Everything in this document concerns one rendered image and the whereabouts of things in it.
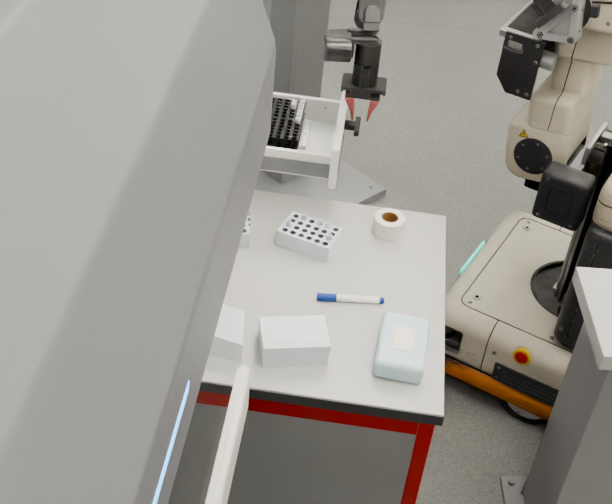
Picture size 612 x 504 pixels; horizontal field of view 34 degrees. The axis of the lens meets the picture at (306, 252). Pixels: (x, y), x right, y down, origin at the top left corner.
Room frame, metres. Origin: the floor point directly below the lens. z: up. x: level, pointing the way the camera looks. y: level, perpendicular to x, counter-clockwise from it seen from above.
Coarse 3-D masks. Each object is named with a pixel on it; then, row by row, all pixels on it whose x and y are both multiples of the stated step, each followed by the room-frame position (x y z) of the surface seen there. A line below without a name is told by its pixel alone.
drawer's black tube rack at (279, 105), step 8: (272, 104) 2.03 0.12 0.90; (280, 104) 2.03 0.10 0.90; (288, 104) 2.04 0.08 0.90; (272, 112) 1.99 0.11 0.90; (280, 112) 2.00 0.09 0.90; (288, 112) 2.00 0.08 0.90; (272, 120) 1.96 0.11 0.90; (280, 120) 1.97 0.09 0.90; (288, 120) 1.97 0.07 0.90; (272, 128) 1.93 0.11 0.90; (280, 128) 1.93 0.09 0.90; (288, 128) 1.94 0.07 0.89; (272, 136) 1.89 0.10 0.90; (280, 136) 1.89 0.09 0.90; (288, 136) 1.90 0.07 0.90; (272, 144) 1.90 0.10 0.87; (280, 144) 1.91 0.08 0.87; (288, 144) 1.89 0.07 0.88; (296, 144) 1.91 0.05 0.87
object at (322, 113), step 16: (288, 96) 2.09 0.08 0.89; (304, 96) 2.09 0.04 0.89; (320, 112) 2.08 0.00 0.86; (336, 112) 2.08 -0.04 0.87; (320, 128) 2.05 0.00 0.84; (320, 144) 1.98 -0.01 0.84; (272, 160) 1.84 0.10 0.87; (288, 160) 1.84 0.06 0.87; (304, 160) 1.84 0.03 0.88; (320, 160) 1.84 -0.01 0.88; (320, 176) 1.84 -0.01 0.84
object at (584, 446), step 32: (576, 288) 1.67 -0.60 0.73; (608, 288) 1.65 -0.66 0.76; (608, 320) 1.55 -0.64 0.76; (576, 352) 1.65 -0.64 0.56; (608, 352) 1.45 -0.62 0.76; (576, 384) 1.60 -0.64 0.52; (608, 384) 1.48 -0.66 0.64; (576, 416) 1.54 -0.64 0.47; (608, 416) 1.48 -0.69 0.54; (544, 448) 1.64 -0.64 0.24; (576, 448) 1.48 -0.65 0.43; (608, 448) 1.48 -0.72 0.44; (512, 480) 1.71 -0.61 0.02; (544, 480) 1.58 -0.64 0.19; (576, 480) 1.48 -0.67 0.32; (608, 480) 1.48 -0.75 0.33
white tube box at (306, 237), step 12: (288, 216) 1.73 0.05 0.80; (300, 216) 1.74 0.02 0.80; (288, 228) 1.69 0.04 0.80; (300, 228) 1.70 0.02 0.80; (312, 228) 1.70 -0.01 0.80; (324, 228) 1.70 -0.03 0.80; (336, 228) 1.71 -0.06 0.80; (276, 240) 1.68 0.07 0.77; (288, 240) 1.67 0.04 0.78; (300, 240) 1.66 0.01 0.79; (312, 240) 1.66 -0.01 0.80; (324, 240) 1.66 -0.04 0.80; (336, 240) 1.67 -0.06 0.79; (300, 252) 1.66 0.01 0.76; (312, 252) 1.65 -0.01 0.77; (324, 252) 1.64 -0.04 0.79
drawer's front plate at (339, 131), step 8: (344, 96) 2.05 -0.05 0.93; (344, 104) 2.02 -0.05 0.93; (344, 112) 1.98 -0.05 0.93; (344, 120) 1.95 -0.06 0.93; (336, 128) 1.91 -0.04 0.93; (336, 136) 1.87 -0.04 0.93; (336, 144) 1.84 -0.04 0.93; (336, 152) 1.82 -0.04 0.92; (336, 160) 1.82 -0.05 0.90; (336, 168) 1.82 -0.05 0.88; (336, 176) 1.82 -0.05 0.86; (328, 184) 1.82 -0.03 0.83
